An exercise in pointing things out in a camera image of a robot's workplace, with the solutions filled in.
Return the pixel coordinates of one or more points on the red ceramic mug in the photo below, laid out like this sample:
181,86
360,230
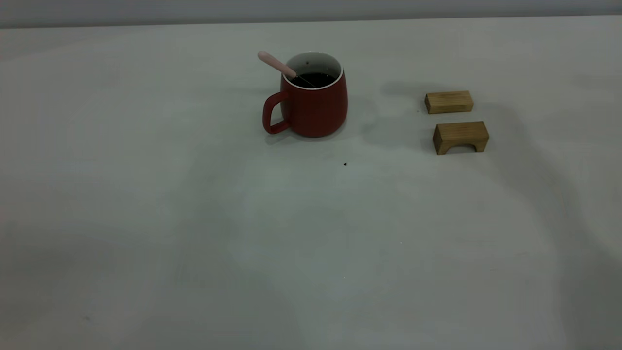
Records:
316,112

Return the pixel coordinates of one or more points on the dark coffee liquid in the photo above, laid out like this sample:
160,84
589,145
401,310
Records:
323,79

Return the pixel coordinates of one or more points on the arched wooden block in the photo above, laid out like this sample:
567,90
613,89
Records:
459,131

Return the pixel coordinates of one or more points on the rectangular wooden block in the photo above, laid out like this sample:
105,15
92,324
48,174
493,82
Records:
448,102

